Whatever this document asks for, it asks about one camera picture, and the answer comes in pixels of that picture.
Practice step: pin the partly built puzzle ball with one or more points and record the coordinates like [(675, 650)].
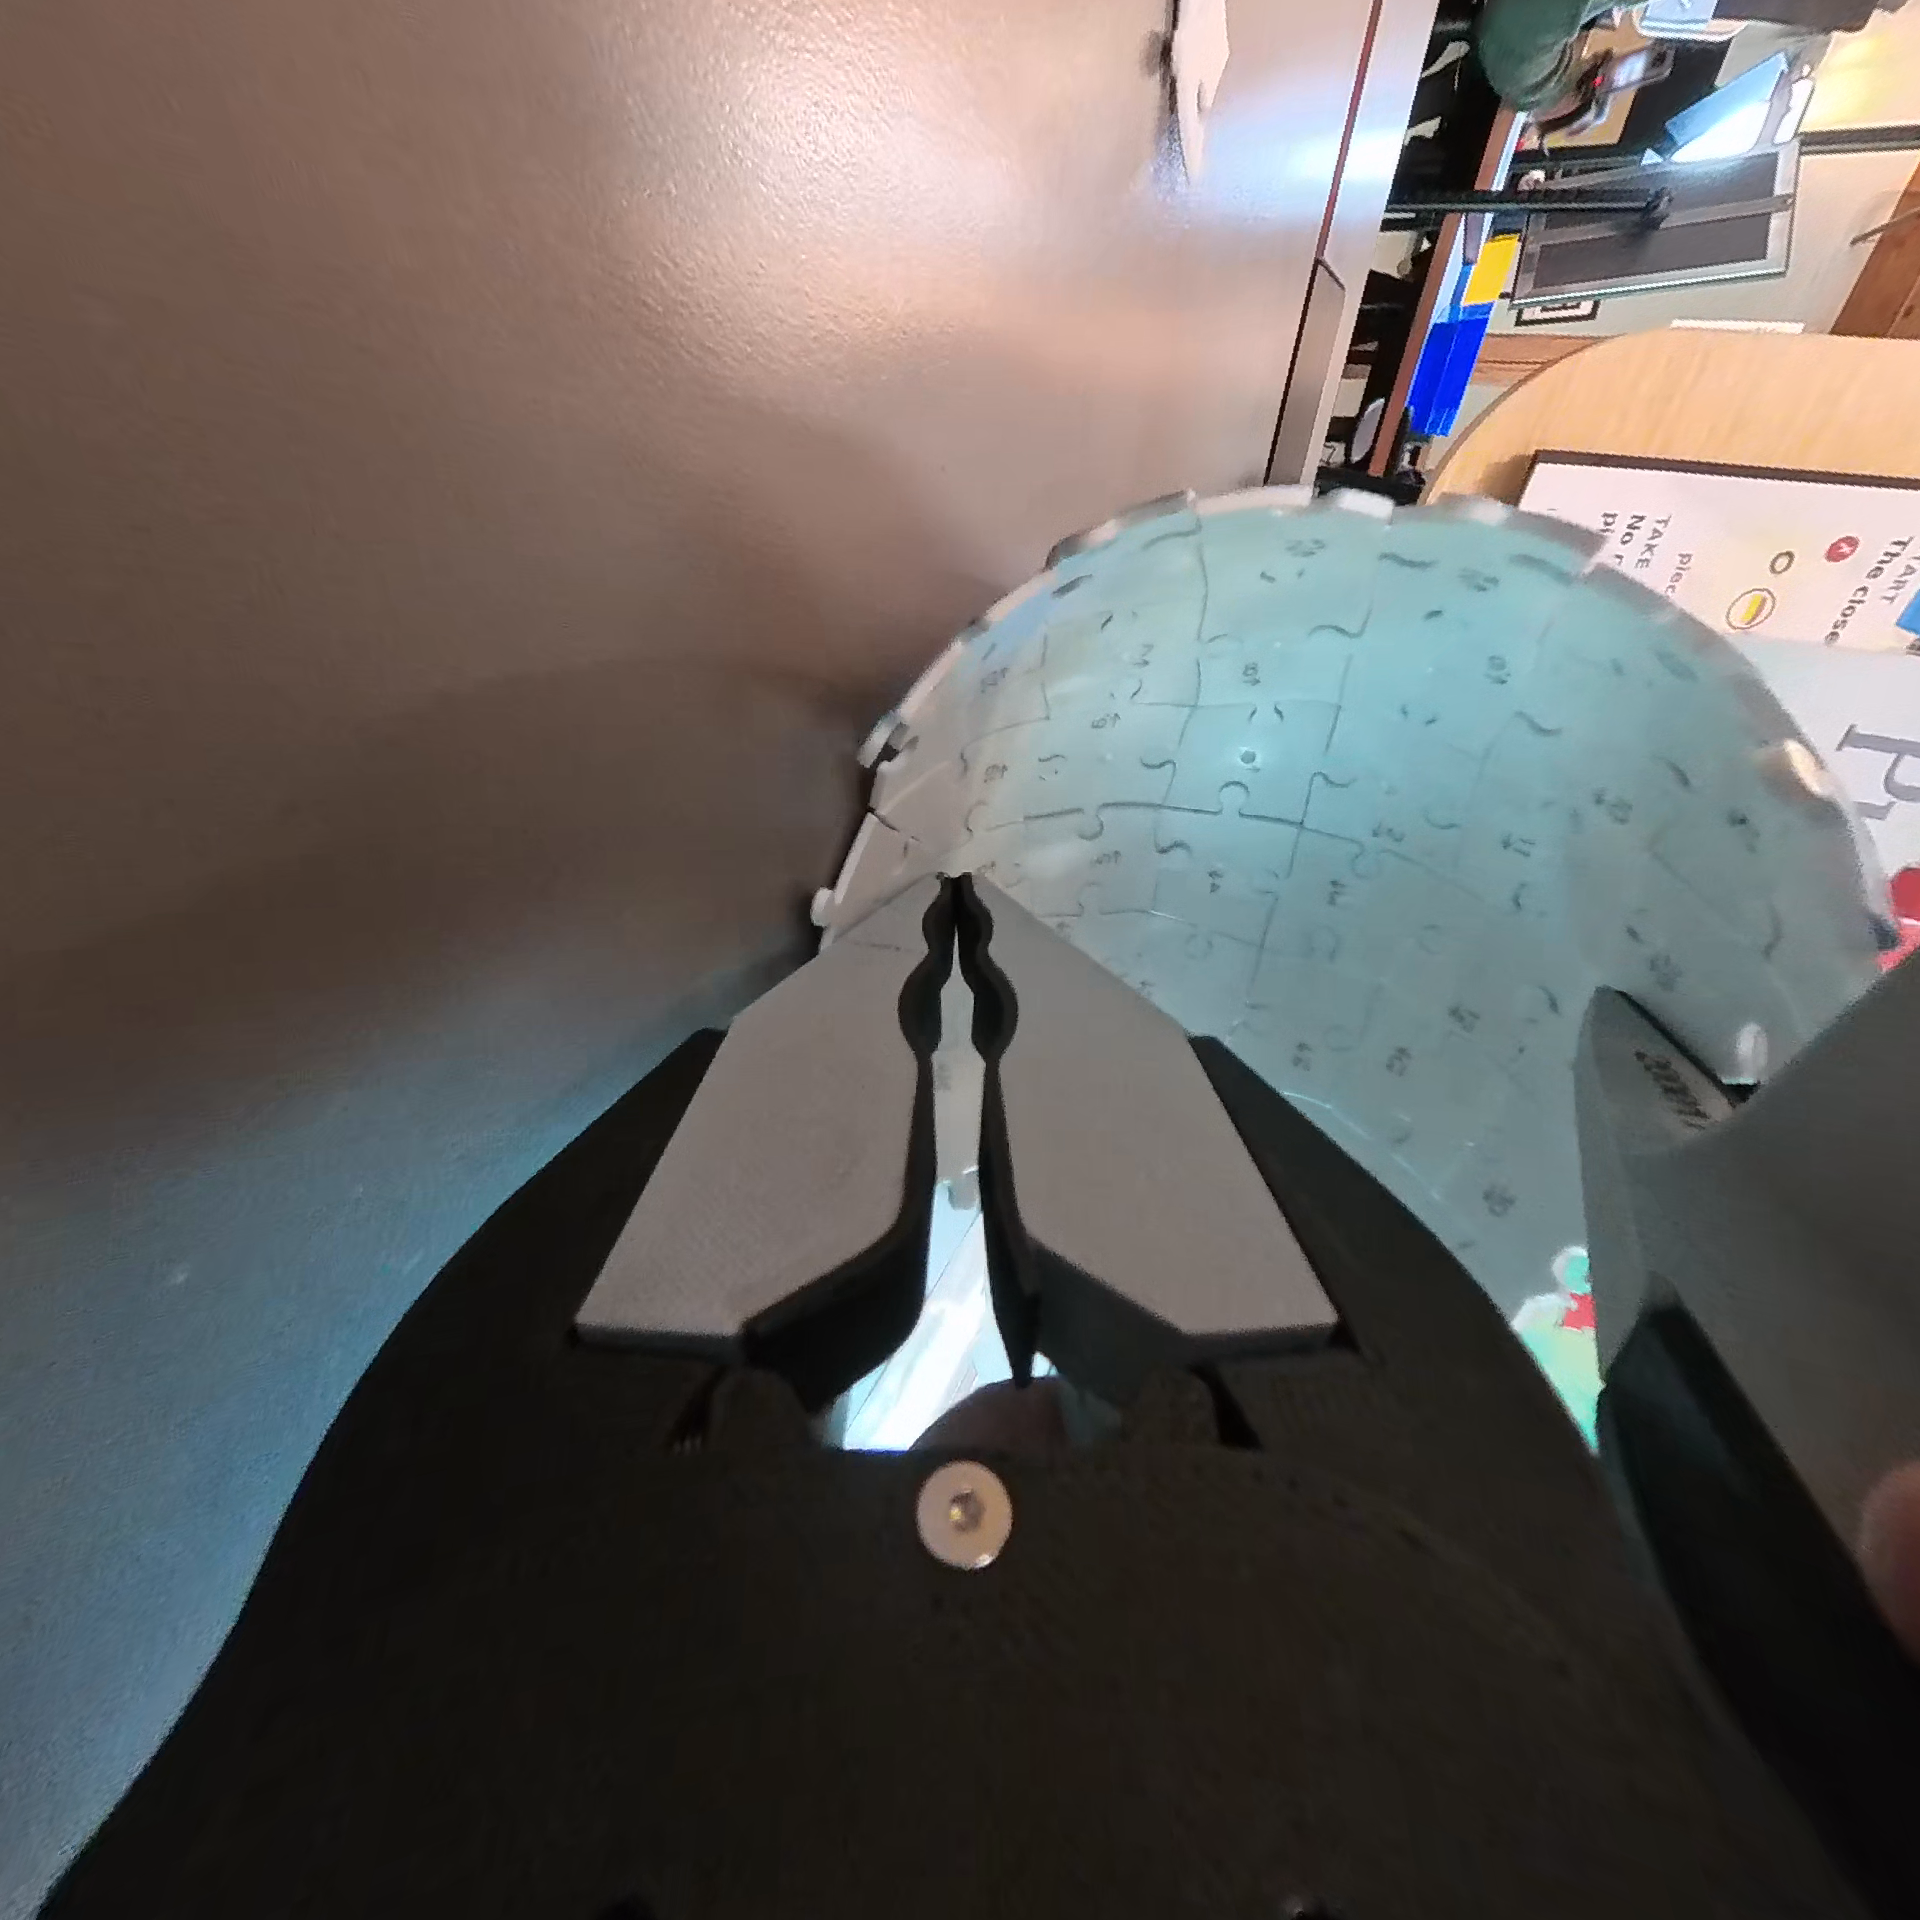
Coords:
[(1349, 750)]

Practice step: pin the black framed board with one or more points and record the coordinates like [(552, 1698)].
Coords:
[(1635, 225)]

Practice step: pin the white puzzle piece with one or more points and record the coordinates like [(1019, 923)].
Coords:
[(1200, 75)]

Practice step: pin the person's left hand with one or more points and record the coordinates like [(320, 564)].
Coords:
[(1898, 1538)]

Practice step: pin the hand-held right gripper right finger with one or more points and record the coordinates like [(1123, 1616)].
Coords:
[(1141, 1185)]

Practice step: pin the round wooden table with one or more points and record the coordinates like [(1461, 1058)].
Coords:
[(1651, 398)]

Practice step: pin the blue storage bins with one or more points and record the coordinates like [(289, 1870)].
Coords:
[(1464, 338)]

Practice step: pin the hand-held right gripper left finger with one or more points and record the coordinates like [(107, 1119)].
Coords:
[(750, 1171)]

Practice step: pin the printed puzzle box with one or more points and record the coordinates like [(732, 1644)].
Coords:
[(1875, 750)]

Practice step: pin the framed printed sign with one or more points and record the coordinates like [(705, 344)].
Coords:
[(1723, 539)]

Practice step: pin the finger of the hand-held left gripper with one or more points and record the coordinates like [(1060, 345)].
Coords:
[(1785, 1276)]

